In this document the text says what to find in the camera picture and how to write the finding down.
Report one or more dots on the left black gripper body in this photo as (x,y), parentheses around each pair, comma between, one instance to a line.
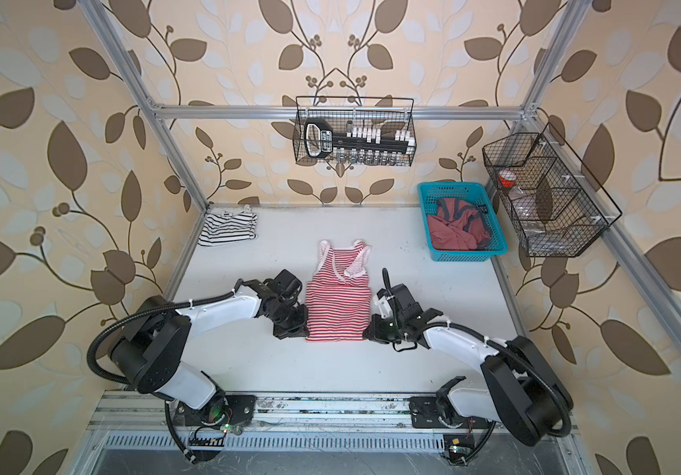
(291,320)

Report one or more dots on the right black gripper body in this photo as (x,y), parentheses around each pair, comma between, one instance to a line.
(387,329)

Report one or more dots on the red white striped tank top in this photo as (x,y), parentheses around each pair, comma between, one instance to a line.
(338,297)

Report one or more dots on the black white striped tank top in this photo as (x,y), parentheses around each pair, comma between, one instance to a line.
(226,227)

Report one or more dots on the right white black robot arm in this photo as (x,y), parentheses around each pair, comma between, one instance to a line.
(520,390)

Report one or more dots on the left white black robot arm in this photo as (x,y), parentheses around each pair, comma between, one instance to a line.
(149,348)

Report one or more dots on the dark red tank top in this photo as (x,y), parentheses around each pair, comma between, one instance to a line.
(458,225)

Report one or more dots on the teal plastic basket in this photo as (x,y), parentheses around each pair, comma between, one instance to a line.
(474,193)

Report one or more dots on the black vial rack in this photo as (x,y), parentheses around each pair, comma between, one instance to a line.
(371,146)

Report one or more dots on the red capped plastic bottle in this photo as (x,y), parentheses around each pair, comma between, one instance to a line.
(509,183)

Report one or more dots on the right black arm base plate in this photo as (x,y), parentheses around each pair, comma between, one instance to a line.
(430,412)

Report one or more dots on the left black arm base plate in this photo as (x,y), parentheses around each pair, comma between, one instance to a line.
(231,409)

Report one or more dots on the black white handled tool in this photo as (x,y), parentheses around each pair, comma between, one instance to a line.
(318,136)

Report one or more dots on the back black wire basket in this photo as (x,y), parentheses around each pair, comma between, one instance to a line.
(391,113)

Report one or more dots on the black wire basket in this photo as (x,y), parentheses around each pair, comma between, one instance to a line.
(391,113)
(566,208)

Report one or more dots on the aluminium front rail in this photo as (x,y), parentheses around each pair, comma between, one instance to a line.
(275,411)

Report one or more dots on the right black wire basket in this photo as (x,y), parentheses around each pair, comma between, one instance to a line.
(566,208)

